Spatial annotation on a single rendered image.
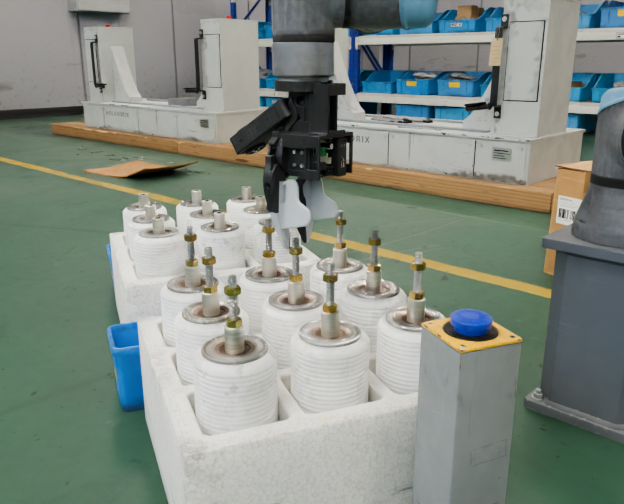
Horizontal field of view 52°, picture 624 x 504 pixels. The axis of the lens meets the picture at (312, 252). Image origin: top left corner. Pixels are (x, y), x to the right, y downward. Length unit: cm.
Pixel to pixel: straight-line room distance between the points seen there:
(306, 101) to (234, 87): 323
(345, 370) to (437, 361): 14
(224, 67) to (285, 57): 319
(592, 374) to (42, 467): 85
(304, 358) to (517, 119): 215
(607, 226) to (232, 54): 320
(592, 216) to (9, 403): 101
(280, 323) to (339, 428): 17
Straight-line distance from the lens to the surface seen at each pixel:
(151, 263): 122
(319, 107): 77
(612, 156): 104
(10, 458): 109
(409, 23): 80
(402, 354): 79
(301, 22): 77
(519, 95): 277
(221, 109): 398
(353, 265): 102
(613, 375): 110
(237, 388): 71
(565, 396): 114
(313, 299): 87
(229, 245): 123
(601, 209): 105
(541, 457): 105
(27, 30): 729
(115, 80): 514
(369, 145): 311
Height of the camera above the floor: 57
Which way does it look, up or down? 17 degrees down
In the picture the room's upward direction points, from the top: straight up
